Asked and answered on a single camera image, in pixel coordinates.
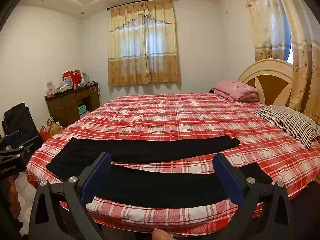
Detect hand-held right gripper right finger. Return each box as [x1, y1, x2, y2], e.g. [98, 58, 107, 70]
[212, 153, 294, 240]

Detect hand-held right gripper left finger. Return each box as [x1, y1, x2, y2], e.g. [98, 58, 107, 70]
[28, 152, 112, 240]

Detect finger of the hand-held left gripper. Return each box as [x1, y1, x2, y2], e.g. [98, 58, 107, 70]
[0, 129, 24, 147]

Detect black pants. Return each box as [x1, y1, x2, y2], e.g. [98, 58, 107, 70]
[46, 135, 273, 209]

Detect person's right hand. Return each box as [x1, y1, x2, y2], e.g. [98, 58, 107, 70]
[152, 228, 173, 240]

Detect black folding chair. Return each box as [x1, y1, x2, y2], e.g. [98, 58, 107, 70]
[2, 102, 43, 155]

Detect red plastic bag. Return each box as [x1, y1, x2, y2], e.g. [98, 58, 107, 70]
[39, 126, 50, 142]

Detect patterned gift bag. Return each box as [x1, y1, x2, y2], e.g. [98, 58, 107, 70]
[47, 117, 65, 137]

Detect brown wooden desk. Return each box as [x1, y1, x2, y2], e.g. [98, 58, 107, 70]
[44, 83, 101, 128]

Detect striped pillow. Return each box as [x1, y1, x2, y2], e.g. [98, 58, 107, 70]
[254, 105, 320, 149]

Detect red gift bag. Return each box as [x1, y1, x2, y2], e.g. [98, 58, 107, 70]
[62, 70, 82, 85]

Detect bed with red plaid sheet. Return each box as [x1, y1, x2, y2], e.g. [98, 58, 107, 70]
[26, 92, 320, 235]

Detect pink pillow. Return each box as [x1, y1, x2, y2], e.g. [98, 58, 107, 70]
[214, 80, 260, 103]

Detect cream wooden headboard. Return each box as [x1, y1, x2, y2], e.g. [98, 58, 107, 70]
[237, 59, 293, 108]

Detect beige floral window curtain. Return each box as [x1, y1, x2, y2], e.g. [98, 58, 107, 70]
[107, 0, 181, 87]

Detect beige floral side curtain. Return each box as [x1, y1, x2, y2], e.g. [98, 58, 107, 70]
[236, 0, 320, 120]

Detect dark curtain rod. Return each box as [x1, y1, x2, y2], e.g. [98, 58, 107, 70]
[106, 0, 177, 10]

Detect white charger cable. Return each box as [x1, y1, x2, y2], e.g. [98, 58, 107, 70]
[89, 82, 101, 98]

